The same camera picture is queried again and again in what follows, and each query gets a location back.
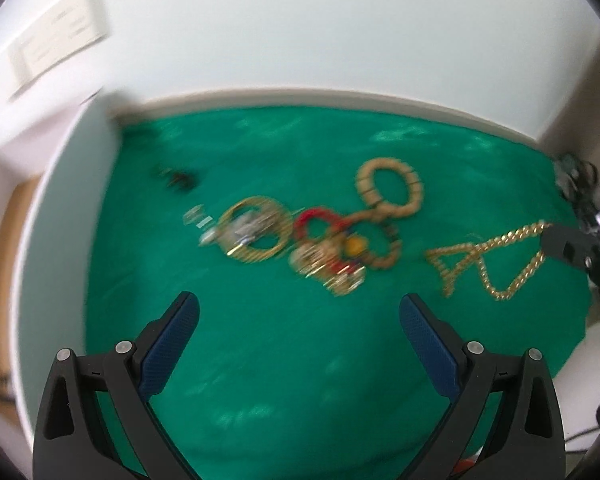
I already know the red sheet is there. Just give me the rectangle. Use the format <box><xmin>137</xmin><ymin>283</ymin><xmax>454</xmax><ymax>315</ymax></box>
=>
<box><xmin>452</xmin><ymin>452</ymin><xmax>483</xmax><ymax>478</ymax></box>

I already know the small silver earring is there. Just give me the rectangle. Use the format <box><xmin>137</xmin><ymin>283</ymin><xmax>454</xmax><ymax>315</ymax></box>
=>
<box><xmin>182</xmin><ymin>205</ymin><xmax>216</xmax><ymax>228</ymax></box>

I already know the white wall switch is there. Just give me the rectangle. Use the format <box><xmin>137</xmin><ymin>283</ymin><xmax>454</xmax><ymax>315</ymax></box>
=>
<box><xmin>5</xmin><ymin>42</ymin><xmax>31</xmax><ymax>101</ymax></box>

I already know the white wall socket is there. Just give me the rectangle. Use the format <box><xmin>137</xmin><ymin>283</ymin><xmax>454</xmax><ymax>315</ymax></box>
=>
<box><xmin>22</xmin><ymin>15</ymin><xmax>68</xmax><ymax>83</ymax></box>
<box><xmin>55</xmin><ymin>0</ymin><xmax>112</xmax><ymax>58</ymax></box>

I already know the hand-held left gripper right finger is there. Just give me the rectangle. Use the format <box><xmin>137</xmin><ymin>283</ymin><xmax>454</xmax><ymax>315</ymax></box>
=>
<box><xmin>399</xmin><ymin>294</ymin><xmax>566</xmax><ymax>480</ymax></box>

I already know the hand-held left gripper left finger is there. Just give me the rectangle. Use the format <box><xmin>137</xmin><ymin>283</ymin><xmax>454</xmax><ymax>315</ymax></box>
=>
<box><xmin>32</xmin><ymin>291</ymin><xmax>201</xmax><ymax>480</ymax></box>

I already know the gold bead chain necklace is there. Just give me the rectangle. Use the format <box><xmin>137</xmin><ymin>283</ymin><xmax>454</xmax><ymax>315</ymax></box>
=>
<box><xmin>425</xmin><ymin>220</ymin><xmax>553</xmax><ymax>303</ymax></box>

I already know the dark bead bracelet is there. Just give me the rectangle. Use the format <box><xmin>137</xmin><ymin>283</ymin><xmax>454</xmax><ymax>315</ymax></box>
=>
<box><xmin>155</xmin><ymin>167</ymin><xmax>201</xmax><ymax>193</ymax></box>

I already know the red bead bracelet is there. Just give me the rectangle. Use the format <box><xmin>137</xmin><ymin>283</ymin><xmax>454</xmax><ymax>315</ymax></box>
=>
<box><xmin>294</xmin><ymin>207</ymin><xmax>368</xmax><ymax>261</ymax></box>

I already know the black cable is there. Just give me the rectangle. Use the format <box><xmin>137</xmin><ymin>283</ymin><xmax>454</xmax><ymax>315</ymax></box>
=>
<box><xmin>565</xmin><ymin>420</ymin><xmax>600</xmax><ymax>445</ymax></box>

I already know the gold bangle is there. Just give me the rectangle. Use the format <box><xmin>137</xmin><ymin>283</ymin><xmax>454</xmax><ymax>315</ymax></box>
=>
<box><xmin>217</xmin><ymin>196</ymin><xmax>293</xmax><ymax>263</ymax></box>

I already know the silver mesh brooch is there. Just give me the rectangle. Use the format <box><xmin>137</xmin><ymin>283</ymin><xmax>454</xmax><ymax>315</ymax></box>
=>
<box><xmin>200</xmin><ymin>210</ymin><xmax>277</xmax><ymax>250</ymax></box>

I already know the gold dangle earring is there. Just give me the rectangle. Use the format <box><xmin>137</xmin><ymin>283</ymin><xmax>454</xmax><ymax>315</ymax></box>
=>
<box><xmin>290</xmin><ymin>244</ymin><xmax>331</xmax><ymax>276</ymax></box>
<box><xmin>325</xmin><ymin>262</ymin><xmax>368</xmax><ymax>297</ymax></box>

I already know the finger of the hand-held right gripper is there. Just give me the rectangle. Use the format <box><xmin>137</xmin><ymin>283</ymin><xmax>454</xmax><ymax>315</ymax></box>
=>
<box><xmin>541</xmin><ymin>224</ymin><xmax>600</xmax><ymax>274</ymax></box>

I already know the wooden tube bead bracelet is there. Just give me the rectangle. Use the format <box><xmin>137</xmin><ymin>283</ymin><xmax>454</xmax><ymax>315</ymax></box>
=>
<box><xmin>355</xmin><ymin>157</ymin><xmax>425</xmax><ymax>218</ymax></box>

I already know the green cloth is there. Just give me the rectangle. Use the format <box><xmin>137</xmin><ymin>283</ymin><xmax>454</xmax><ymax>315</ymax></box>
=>
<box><xmin>82</xmin><ymin>105</ymin><xmax>593</xmax><ymax>480</ymax></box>

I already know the brown bead bracelet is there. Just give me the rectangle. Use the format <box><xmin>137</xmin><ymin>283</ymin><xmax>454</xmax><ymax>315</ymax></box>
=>
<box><xmin>330</xmin><ymin>209</ymin><xmax>403</xmax><ymax>271</ymax></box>

